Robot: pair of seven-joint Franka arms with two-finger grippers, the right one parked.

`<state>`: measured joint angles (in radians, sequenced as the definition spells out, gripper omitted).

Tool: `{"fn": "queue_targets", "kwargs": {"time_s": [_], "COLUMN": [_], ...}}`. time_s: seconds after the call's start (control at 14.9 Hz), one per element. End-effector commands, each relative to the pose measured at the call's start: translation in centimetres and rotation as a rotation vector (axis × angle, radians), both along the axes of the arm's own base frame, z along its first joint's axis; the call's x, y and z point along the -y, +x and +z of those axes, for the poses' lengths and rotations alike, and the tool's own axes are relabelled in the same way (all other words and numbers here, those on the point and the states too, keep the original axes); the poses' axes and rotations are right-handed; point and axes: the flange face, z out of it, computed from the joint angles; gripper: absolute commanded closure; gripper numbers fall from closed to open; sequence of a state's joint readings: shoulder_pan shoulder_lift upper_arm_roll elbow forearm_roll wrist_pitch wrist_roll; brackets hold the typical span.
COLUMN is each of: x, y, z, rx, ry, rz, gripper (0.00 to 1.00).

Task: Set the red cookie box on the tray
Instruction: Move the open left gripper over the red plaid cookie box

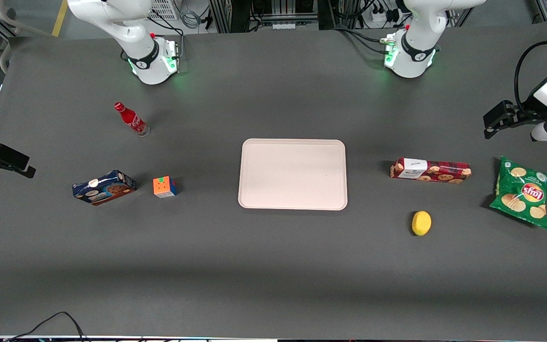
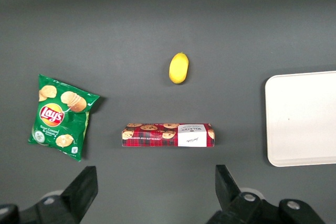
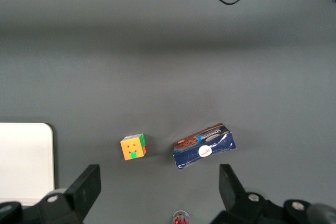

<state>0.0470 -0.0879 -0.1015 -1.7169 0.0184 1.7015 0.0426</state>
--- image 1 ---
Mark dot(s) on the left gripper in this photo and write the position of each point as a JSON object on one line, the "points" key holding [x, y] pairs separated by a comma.
{"points": [[523, 115]]}

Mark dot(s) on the red cookie box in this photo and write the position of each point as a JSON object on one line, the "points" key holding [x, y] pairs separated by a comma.
{"points": [[439, 172]]}

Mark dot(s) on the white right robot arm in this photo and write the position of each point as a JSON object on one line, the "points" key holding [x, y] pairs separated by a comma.
{"points": [[145, 57]]}

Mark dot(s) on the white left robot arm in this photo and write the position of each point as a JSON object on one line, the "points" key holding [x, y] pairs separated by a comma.
{"points": [[411, 57]]}

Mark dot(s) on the blue cookie box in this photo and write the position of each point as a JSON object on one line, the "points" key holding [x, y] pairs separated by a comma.
{"points": [[105, 188]]}

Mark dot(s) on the pale pink plastic tray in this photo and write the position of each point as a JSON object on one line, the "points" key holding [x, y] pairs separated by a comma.
{"points": [[287, 175]]}

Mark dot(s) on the green chips bag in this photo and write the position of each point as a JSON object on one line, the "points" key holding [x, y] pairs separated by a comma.
{"points": [[523, 192]]}

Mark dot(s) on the red cola bottle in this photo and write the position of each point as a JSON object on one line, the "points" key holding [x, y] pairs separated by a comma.
{"points": [[131, 118]]}

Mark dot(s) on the yellow lemon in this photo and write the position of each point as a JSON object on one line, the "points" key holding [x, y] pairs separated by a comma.
{"points": [[421, 223]]}

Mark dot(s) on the white power strip with plugs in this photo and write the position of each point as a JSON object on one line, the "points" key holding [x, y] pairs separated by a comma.
{"points": [[380, 16]]}

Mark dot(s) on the colourful puzzle cube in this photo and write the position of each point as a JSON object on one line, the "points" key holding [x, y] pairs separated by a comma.
{"points": [[163, 186]]}

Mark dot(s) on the white mesh basket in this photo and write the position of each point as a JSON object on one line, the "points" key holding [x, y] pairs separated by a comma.
{"points": [[164, 8]]}

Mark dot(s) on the small white power strip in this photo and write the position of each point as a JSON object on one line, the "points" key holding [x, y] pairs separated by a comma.
{"points": [[284, 25]]}

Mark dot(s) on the black aluminium frame rack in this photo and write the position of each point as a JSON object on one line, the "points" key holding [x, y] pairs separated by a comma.
{"points": [[235, 14]]}

